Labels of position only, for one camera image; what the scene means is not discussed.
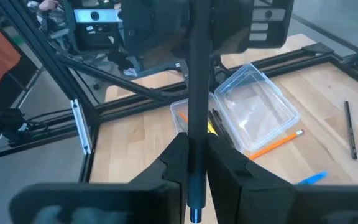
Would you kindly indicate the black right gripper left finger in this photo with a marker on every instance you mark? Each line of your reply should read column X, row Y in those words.
column 154, row 199

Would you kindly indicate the thin black pen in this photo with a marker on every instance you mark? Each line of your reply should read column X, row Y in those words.
column 350, row 130

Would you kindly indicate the long black pen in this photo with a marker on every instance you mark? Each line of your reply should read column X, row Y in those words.
column 197, row 93

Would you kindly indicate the orange pencil yellow-green cap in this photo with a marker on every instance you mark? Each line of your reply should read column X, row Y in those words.
column 183, row 117

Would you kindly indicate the clear plastic supply box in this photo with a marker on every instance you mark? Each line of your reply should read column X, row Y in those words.
column 253, row 109

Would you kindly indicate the black aluminium table frame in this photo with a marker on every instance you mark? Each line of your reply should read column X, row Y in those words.
column 54, row 60

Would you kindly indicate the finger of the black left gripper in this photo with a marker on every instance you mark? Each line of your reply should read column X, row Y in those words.
column 232, row 28
column 154, row 28

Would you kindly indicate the person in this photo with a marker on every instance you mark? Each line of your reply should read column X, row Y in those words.
column 48, row 4

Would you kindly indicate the blue pen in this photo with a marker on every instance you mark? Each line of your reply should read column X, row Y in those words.
column 314, row 178

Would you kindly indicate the black pen silver clip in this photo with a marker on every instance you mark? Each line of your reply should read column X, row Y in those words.
column 224, row 130

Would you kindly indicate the silver aluminium bracket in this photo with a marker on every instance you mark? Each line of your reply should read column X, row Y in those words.
column 81, row 127

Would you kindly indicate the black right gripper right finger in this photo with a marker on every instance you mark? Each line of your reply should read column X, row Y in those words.
column 253, row 196

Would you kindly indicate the yellow pen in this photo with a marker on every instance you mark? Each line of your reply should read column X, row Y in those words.
column 211, row 127

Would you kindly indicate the orange pencil pink eraser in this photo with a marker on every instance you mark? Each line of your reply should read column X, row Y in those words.
column 275, row 144

